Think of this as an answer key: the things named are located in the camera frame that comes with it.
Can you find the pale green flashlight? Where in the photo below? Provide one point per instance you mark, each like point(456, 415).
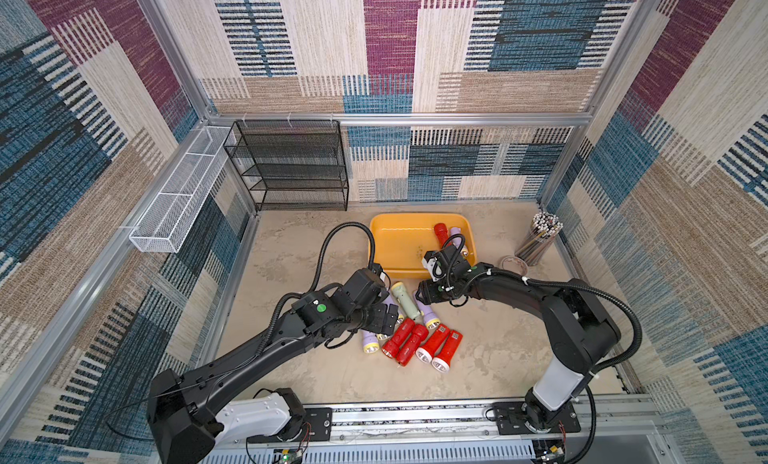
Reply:
point(406, 303)

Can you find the red flashlight white head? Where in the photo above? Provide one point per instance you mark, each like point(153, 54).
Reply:
point(427, 351)

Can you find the yellow plastic storage tray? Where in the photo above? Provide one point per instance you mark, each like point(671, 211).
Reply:
point(402, 239)

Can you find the white mesh wall basket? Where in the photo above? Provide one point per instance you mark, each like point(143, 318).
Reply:
point(165, 225)

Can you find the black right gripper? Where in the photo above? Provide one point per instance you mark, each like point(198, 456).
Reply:
point(428, 291)

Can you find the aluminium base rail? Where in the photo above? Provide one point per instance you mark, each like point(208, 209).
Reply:
point(614, 429)

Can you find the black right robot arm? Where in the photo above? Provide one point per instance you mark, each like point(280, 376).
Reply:
point(588, 329)

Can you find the clear tape roll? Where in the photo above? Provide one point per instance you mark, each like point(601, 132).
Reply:
point(514, 264)

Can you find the cup of pencils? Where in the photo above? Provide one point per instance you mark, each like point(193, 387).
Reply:
point(543, 230)

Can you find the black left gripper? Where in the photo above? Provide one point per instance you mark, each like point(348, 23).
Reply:
point(381, 322)

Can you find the black wire shelf rack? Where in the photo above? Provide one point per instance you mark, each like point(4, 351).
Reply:
point(288, 165)

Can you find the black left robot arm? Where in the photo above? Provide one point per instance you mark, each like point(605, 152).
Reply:
point(183, 411)

